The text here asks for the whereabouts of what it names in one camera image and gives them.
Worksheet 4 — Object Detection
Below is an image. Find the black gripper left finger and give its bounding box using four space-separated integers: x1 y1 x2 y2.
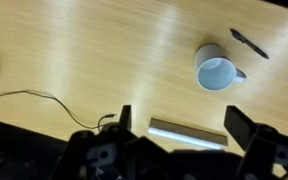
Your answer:
119 105 132 130

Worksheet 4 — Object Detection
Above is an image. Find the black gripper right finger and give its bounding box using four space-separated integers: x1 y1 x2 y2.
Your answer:
224 105 257 150

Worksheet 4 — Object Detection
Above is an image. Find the black pen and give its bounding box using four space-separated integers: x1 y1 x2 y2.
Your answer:
230 29 269 59

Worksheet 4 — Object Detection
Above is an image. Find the white angled plastic strip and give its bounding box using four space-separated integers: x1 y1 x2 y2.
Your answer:
148 118 228 150

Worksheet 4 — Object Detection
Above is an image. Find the white ceramic mug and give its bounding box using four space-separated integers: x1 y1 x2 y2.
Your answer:
194 44 247 91

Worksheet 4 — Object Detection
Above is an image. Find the thin black cable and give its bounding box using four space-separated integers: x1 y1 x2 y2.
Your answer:
0 89 118 134

